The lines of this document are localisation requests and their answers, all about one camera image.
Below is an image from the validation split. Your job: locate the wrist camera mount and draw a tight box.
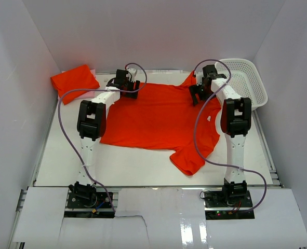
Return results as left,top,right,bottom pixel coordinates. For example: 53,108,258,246
126,67,138,82
195,72,203,86

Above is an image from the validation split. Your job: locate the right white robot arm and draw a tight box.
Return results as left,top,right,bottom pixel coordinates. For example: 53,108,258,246
189,62,252,207

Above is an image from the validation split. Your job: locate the orange t-shirt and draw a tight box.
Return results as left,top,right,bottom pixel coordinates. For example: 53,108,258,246
50,64,100,98
100,75,221,176

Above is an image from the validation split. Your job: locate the white perforated plastic basket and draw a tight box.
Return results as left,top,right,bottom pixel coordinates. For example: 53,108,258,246
221,58,268,111

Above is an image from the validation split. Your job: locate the aluminium frame rail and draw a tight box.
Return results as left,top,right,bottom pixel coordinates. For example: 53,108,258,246
8,189,29,249

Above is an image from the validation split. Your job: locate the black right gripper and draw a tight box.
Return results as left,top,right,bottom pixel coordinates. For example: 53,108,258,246
188,82,217,106

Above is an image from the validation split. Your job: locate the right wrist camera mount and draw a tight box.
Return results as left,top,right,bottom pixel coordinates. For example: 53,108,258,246
195,72,203,86

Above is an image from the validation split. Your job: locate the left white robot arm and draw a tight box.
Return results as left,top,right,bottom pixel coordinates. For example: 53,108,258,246
74,68,140,207

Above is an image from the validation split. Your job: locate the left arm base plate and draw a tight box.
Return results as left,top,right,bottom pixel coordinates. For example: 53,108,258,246
64,191,115,218

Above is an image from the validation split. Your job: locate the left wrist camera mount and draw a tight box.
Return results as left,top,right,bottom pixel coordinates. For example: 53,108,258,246
126,67,138,82

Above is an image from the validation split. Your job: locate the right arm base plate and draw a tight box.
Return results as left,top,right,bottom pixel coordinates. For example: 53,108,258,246
199,190,255,220

